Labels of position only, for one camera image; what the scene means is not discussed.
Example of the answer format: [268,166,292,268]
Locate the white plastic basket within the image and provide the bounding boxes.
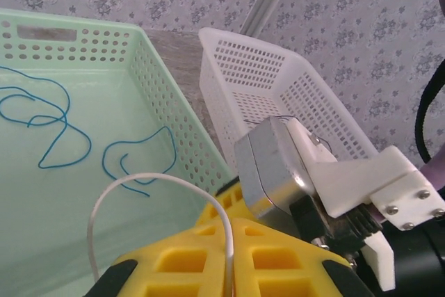
[197,26,380,188]

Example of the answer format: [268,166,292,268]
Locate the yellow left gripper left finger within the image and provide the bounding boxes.
[82,218,234,297]

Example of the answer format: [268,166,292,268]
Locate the thin white cable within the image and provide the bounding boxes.
[86,171,236,297]

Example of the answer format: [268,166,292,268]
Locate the mint green plastic basket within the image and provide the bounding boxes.
[0,7,241,297]

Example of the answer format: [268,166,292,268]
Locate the thin blue cable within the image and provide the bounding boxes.
[103,125,179,198]
[0,66,93,170]

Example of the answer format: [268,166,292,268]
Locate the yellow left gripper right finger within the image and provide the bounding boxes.
[232,216,371,297]

